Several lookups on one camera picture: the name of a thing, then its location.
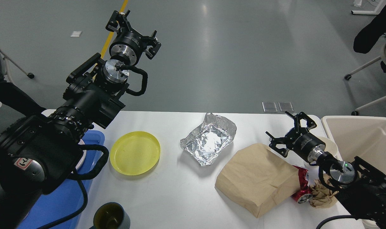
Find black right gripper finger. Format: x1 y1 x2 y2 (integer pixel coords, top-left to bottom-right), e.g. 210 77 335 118
265 131 290 158
285 111 317 135

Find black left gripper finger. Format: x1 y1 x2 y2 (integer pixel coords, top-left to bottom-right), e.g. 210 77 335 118
144 31 161 60
105 10 130 33

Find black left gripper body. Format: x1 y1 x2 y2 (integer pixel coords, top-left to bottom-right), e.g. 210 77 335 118
109 29 148 61

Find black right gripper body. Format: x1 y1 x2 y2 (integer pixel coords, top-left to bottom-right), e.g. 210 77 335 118
285 132 326 163

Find yellow plastic plate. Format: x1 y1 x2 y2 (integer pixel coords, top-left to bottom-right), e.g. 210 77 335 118
110 131 161 176

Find dark teal mug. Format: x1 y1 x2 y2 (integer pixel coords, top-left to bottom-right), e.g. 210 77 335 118
90 202 131 229

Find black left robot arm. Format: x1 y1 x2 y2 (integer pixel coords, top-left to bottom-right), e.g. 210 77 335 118
0 10 161 229

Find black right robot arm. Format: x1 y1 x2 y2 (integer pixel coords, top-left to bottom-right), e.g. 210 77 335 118
268 112 386 229

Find white paper cup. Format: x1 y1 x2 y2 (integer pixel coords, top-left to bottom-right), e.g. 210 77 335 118
317 136 339 158

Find brown paper bag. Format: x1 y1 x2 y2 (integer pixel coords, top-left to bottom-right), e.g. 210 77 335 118
215 143 300 218

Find floor outlet cover plates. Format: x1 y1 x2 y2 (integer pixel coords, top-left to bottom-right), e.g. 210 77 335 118
262 102 294 113

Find white paper scrap on floor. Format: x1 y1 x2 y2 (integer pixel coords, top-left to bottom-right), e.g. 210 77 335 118
70 31 82 37

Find crushed red soda can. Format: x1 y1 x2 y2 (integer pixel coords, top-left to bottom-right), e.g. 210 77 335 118
291 165 313 204

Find crumpled brown paper napkin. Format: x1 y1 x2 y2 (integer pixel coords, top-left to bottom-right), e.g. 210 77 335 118
310 179 338 209

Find beige plastic bin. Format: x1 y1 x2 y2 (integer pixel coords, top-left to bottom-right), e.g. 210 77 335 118
321 116 386 175

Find crumpled aluminium foil tray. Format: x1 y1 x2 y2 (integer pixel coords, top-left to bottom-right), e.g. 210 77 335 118
179 113 237 167

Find white rolling stand left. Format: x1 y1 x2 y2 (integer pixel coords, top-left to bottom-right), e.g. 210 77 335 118
0 48 35 85

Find white rolling chair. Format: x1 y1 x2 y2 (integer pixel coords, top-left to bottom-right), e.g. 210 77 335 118
344 40 386 116

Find person in black clothing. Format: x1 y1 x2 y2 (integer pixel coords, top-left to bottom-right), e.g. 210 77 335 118
353 5 386 73

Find person at left edge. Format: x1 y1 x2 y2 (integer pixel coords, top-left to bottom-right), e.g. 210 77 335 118
0 59 46 116

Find white table frame background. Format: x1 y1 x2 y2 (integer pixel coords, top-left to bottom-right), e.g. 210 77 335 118
351 0 386 15

